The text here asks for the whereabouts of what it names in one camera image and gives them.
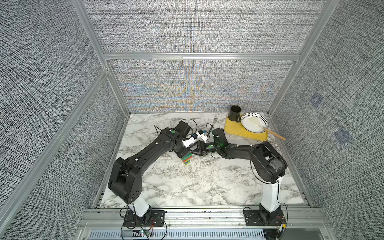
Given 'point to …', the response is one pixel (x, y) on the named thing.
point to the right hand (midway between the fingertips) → (189, 148)
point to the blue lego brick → (187, 162)
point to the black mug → (234, 113)
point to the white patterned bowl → (252, 128)
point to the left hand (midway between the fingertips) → (185, 150)
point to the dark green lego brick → (186, 157)
